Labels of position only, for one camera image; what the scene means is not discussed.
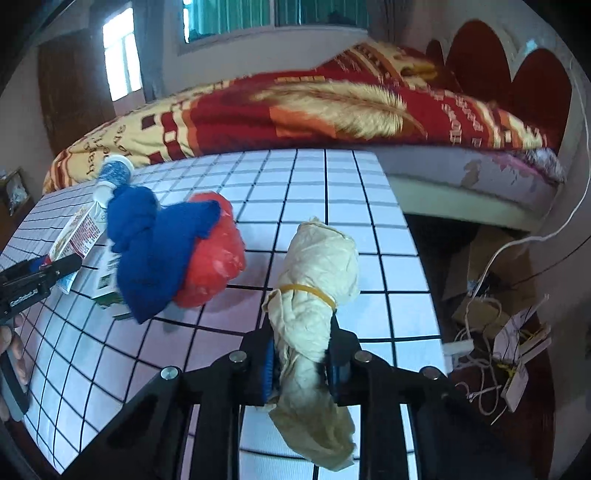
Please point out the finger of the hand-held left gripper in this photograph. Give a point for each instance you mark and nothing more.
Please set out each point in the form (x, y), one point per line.
(34, 264)
(64, 266)

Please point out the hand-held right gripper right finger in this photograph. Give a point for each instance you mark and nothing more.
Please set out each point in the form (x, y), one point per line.
(340, 376)

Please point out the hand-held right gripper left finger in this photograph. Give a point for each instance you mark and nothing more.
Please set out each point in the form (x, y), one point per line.
(267, 369)

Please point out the green white carton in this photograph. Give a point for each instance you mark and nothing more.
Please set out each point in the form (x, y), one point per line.
(83, 230)

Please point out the blue cloth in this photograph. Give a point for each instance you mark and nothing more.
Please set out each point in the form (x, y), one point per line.
(152, 249)

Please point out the beige paper wad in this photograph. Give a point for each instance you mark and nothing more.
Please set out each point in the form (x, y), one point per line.
(318, 277)

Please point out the blue white paper cup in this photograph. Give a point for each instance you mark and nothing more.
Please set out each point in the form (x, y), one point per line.
(113, 175)

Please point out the red plastic bag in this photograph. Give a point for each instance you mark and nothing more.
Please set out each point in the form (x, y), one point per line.
(217, 258)

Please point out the person's left hand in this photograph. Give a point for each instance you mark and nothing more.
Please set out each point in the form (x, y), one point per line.
(7, 341)

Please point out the white power strip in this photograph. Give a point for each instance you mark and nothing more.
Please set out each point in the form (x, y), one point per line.
(459, 348)

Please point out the brown wooden door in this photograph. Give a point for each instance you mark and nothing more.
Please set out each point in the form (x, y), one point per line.
(69, 92)

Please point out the table with checkered cloth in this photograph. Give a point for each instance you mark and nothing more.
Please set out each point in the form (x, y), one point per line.
(323, 194)

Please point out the small white modem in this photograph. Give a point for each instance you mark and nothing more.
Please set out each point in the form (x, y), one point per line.
(521, 337)

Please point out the cardboard box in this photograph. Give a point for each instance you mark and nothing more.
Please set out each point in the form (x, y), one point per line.
(485, 258)

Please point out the bright side window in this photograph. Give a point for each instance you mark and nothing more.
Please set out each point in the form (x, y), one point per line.
(120, 60)

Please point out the white bed with red headboard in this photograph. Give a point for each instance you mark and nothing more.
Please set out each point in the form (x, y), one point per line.
(425, 166)

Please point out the grey curtain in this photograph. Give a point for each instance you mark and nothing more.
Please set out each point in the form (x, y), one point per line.
(157, 50)

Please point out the red yellow printed blanket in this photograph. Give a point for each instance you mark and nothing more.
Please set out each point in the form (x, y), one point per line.
(323, 106)

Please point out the floral pillow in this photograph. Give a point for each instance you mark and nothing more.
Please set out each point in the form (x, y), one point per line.
(549, 164)

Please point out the green glass window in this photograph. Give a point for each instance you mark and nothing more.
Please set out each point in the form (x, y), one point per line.
(231, 18)

